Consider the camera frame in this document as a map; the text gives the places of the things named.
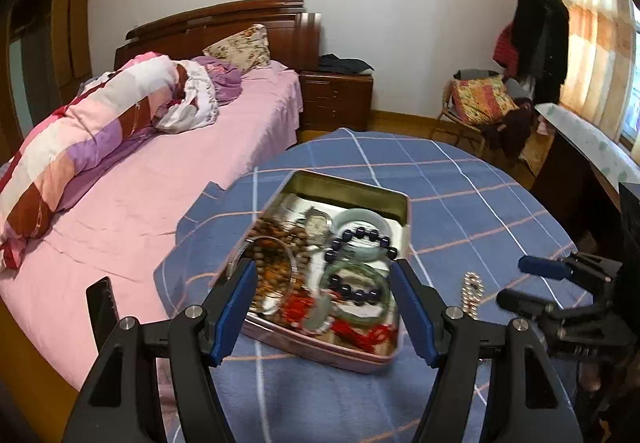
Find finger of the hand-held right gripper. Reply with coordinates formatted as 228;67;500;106
518;251;622;283
497;289;597;325

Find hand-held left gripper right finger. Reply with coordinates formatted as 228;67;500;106
390;259;586;443

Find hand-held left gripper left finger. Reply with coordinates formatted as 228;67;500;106
62;259;259;443

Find white pearl bracelet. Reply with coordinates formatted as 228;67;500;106
461;272;485;321

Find red cord jewelry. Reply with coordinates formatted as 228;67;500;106
279;292;397;355

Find thin silver bangle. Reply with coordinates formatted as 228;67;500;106
240;235;297;319

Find green jade bangle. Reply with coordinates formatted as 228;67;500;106
319;260;393;327

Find purple bead bracelet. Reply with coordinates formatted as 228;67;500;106
324;227;399;307

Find brown wooden bead necklace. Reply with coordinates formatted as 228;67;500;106
250;217;314;314

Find pink metal tin box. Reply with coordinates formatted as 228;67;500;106
209;169;412;375

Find person's right hand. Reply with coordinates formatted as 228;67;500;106
579;364;603;392

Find dark wooden desk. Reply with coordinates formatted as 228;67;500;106
530;128;623;249

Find pale jade bangle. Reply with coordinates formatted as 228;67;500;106
330;208;394;251

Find silver wristwatch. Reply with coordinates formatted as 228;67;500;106
299;207;334;244

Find black smartphone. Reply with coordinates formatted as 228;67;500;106
86;276;121;339

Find white leaf print cloth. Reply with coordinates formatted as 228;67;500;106
534;103;640;186

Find dark brown garment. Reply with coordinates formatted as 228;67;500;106
482;106;538;159

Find bed with pink sheet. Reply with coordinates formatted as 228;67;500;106
0;60;304;391

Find rattan chair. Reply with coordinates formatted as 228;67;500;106
431;69;531;159

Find colourful patchwork cushion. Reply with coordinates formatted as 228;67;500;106
450;76;521;125

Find window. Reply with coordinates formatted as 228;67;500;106
620;3;640;144

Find hanging red jacket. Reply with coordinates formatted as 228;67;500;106
494;23;518;74

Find hanging black coats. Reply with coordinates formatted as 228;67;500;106
510;0;571;101

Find wooden nightstand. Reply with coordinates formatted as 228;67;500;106
298;70;374;133

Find purple cloth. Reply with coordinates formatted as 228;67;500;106
192;56;246;105

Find pink patchwork quilt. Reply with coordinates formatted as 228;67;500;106
0;52;221;271

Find orange patterned curtain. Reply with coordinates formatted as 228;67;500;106
530;0;640;169

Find dark folded clothes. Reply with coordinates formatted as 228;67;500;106
317;53;375;75

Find floral pillow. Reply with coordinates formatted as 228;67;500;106
202;24;272;72

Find dark wooden headboard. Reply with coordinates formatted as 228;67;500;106
114;0;322;71

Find wooden wardrobe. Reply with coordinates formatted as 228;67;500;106
0;0;96;164

